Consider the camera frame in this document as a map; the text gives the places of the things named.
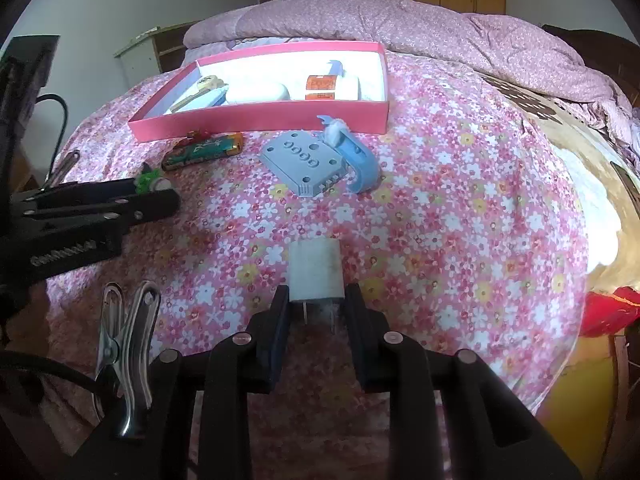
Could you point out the green frog toy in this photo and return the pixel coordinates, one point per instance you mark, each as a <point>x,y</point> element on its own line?
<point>149,183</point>

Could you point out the white crumpled wad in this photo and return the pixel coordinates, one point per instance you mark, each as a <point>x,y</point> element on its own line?
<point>332,132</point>

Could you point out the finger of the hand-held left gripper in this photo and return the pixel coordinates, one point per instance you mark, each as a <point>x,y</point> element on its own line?
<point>75,240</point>
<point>80,192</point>

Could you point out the bedside cabinet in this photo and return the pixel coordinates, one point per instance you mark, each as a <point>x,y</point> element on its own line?
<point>145,50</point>

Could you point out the metal spring clip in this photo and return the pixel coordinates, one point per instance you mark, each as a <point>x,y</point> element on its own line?
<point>65,165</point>
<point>125,355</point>

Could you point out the dark wooden headboard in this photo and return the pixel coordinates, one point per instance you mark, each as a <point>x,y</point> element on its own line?
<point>600,45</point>

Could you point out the pink floral bed sheet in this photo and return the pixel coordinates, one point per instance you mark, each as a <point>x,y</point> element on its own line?
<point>450,210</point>

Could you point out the pink quilt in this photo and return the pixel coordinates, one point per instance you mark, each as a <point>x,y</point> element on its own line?
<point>400,25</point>

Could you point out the pale blue tube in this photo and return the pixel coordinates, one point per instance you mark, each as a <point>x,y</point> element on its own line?
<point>215,97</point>

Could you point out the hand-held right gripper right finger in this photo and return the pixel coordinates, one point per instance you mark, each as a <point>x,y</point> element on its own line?
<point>362,340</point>

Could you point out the grey blue gadget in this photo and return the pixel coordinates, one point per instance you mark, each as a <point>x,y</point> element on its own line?
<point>305,160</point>

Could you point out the pink cardboard box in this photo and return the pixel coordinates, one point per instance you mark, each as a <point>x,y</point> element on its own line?
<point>250,120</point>

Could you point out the wooden puzzle block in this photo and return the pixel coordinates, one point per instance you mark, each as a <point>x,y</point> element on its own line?
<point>189,102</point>

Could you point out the white box with orange label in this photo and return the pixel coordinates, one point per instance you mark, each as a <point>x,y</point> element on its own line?
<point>330,87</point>

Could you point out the white charger plug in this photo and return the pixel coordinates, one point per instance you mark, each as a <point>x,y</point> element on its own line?
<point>316,272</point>

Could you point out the white oval case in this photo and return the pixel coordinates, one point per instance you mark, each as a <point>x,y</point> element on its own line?
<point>257,92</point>

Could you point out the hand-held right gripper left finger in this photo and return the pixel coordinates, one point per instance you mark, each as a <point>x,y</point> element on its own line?
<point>275,345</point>

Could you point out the red cloth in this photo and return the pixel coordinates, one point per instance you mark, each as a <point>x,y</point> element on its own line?
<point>610,310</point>

